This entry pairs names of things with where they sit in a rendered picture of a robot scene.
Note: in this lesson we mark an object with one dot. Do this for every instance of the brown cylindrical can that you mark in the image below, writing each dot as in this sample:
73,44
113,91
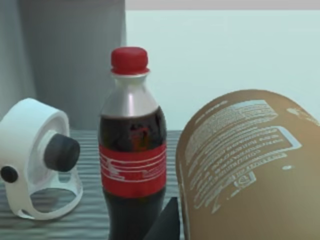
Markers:
250,175

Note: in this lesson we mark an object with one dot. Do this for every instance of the cola bottle with red cap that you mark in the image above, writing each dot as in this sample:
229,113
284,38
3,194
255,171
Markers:
132,140

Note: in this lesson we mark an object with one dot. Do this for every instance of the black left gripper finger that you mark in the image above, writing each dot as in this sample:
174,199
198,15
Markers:
165,222

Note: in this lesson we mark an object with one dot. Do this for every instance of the white desk fan black hub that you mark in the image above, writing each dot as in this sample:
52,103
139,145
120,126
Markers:
35,160

